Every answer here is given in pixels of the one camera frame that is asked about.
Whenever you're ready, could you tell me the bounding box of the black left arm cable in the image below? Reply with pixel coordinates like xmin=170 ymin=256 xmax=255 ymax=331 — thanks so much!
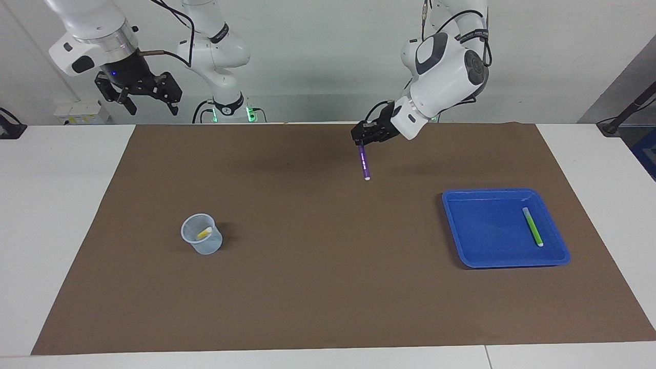
xmin=420 ymin=0 xmax=493 ymax=67

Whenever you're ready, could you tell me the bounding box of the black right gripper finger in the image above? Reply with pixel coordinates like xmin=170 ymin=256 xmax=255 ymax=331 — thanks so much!
xmin=154 ymin=73 xmax=183 ymax=116
xmin=115 ymin=90 xmax=138 ymax=116

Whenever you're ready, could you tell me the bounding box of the brown table mat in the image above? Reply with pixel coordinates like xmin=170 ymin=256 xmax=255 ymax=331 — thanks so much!
xmin=31 ymin=122 xmax=656 ymax=356

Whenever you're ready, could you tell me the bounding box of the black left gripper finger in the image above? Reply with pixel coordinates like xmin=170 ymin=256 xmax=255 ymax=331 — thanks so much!
xmin=351 ymin=121 xmax=376 ymax=147

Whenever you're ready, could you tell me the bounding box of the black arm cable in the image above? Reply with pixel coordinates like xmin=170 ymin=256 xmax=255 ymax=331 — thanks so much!
xmin=420 ymin=0 xmax=493 ymax=67
xmin=136 ymin=0 xmax=196 ymax=68

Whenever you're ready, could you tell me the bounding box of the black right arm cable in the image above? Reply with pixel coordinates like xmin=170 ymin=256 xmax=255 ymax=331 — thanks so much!
xmin=136 ymin=0 xmax=196 ymax=68

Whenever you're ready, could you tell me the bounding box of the translucent plastic cup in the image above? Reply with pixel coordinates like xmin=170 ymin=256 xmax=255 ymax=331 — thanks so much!
xmin=180 ymin=213 xmax=223 ymax=255

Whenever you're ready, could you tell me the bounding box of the white wall socket box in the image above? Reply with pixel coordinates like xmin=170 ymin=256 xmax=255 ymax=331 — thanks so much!
xmin=54 ymin=100 xmax=111 ymax=125

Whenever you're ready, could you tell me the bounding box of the blue plastic tray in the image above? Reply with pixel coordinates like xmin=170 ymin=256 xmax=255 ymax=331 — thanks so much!
xmin=442 ymin=188 xmax=571 ymax=269

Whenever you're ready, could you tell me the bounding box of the purple marker pen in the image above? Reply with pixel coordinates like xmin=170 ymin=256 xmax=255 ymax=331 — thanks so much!
xmin=358 ymin=145 xmax=372 ymax=181

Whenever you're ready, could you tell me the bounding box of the black stand pole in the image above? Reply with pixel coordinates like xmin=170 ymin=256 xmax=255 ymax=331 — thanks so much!
xmin=597 ymin=81 xmax=656 ymax=137

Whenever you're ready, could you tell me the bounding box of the green marker pen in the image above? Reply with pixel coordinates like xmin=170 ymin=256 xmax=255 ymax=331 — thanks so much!
xmin=522 ymin=207 xmax=544 ymax=248

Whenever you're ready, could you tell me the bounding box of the blue box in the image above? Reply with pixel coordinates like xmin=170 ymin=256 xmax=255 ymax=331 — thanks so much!
xmin=629 ymin=128 xmax=656 ymax=181

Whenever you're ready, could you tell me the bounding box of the black clamp mount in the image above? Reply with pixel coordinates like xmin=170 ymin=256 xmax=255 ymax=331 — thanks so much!
xmin=0 ymin=108 xmax=27 ymax=140

